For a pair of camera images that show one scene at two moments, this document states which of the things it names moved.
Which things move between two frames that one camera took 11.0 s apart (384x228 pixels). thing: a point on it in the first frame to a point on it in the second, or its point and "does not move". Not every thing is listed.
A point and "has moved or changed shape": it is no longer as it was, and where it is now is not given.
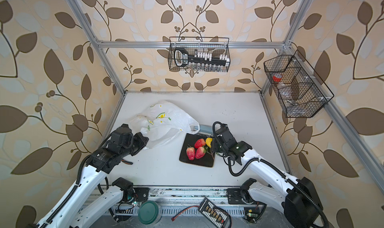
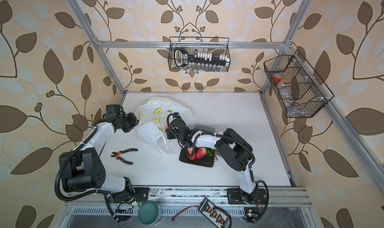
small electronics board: (252, 214) does not move
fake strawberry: (190, 152) does not move
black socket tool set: (182, 59) does not move
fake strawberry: (200, 152) does not move
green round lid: (148, 212) does not move
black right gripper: (215, 142) to (169, 133)
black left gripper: (139, 137) to (133, 120)
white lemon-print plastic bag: (161, 121) has moved or changed shape
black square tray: (207, 160) does not move
